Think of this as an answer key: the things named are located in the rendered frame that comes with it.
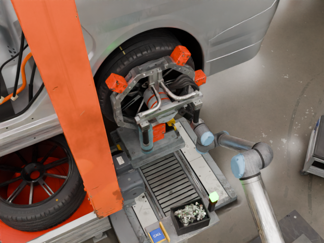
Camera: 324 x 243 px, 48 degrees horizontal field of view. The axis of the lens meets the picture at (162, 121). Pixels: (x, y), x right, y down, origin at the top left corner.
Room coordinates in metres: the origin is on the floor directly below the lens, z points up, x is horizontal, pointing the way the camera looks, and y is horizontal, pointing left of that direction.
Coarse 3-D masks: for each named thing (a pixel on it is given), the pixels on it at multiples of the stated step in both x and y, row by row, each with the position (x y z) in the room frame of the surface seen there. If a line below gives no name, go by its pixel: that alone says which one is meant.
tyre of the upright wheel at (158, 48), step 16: (144, 32) 1.67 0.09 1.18; (160, 32) 1.71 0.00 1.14; (128, 48) 1.55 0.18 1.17; (144, 48) 1.53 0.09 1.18; (160, 48) 1.55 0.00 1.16; (112, 64) 1.48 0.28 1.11; (128, 64) 1.46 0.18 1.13; (192, 64) 1.64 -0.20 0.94; (96, 80) 1.47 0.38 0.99; (112, 112) 1.39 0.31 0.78
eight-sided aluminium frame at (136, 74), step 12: (156, 60) 1.50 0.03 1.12; (168, 60) 1.50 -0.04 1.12; (132, 72) 1.42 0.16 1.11; (144, 72) 1.41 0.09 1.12; (156, 72) 1.44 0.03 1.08; (192, 72) 1.54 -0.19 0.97; (132, 84) 1.37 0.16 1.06; (120, 96) 1.34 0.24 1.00; (120, 108) 1.33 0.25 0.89; (120, 120) 1.33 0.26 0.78; (132, 120) 1.41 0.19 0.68; (156, 120) 1.45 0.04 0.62
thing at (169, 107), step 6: (198, 96) 1.34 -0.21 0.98; (174, 102) 1.30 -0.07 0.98; (180, 102) 1.30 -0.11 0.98; (186, 102) 1.31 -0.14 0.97; (162, 108) 1.26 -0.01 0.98; (168, 108) 1.26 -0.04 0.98; (174, 108) 1.28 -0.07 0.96; (150, 114) 1.22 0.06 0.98; (156, 114) 1.23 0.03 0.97; (138, 120) 1.18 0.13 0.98; (144, 120) 1.19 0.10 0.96
